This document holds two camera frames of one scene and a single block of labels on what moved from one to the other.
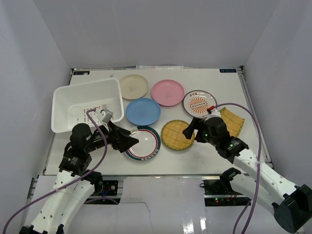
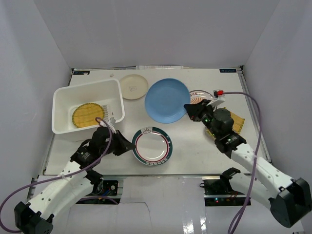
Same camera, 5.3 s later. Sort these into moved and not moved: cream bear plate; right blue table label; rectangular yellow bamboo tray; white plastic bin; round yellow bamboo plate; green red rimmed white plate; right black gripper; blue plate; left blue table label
Moved: green red rimmed white plate; round yellow bamboo plate; blue plate; right black gripper
Not moved: left blue table label; white plastic bin; rectangular yellow bamboo tray; cream bear plate; right blue table label
